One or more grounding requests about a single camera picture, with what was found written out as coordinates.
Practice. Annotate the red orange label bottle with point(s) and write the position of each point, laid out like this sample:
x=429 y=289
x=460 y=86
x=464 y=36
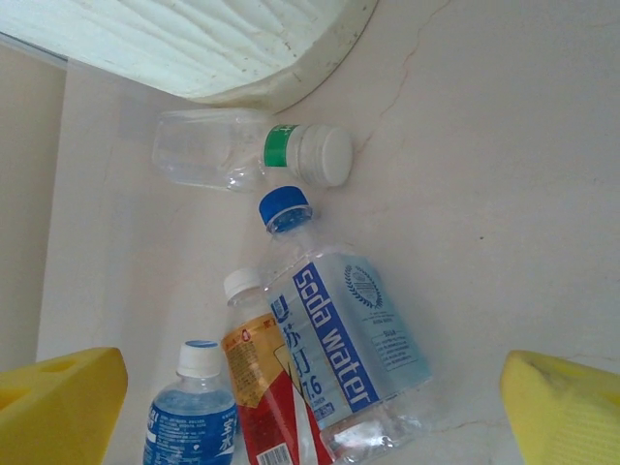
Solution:
x=257 y=382

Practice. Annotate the soda water bottle blue cap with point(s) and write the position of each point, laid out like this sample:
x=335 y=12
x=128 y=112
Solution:
x=339 y=315

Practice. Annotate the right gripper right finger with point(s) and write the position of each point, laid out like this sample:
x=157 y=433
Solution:
x=567 y=416

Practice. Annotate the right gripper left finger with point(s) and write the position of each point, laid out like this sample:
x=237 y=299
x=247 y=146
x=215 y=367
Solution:
x=53 y=412

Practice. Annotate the white ribbed waste bin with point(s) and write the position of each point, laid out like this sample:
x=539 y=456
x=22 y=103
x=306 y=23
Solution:
x=145 y=39

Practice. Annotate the blue label bottle white cap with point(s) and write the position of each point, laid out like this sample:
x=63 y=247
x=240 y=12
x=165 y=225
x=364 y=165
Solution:
x=189 y=416

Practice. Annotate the clear bottle green band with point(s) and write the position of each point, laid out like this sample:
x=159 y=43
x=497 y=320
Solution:
x=290 y=150

